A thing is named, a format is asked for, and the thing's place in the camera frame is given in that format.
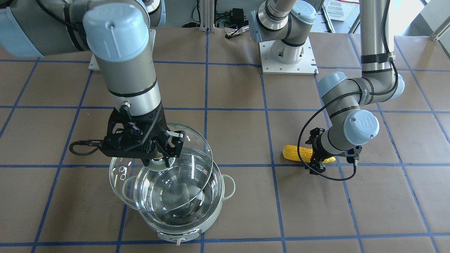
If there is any yellow corn cob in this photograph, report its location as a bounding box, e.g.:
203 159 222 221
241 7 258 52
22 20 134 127
283 145 336 164

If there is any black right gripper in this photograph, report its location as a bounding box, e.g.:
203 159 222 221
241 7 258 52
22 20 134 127
100 104 186 168

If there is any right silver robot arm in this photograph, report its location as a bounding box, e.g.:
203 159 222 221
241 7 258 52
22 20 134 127
1 0 185 170

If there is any white cooking pot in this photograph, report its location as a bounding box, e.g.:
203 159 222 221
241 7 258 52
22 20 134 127
122 148 236 245

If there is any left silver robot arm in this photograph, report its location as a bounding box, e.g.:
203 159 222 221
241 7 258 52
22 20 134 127
249 0 405 176

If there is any glass pot lid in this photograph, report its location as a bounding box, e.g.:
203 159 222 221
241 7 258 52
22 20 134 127
109 123 213 215

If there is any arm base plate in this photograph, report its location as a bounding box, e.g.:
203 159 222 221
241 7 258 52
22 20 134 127
88 29 156 71
258 37 319 75

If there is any brown paper mat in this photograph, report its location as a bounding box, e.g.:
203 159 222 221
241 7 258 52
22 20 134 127
0 27 450 253

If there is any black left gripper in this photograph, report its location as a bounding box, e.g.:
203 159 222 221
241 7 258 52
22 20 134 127
304 127 362 175

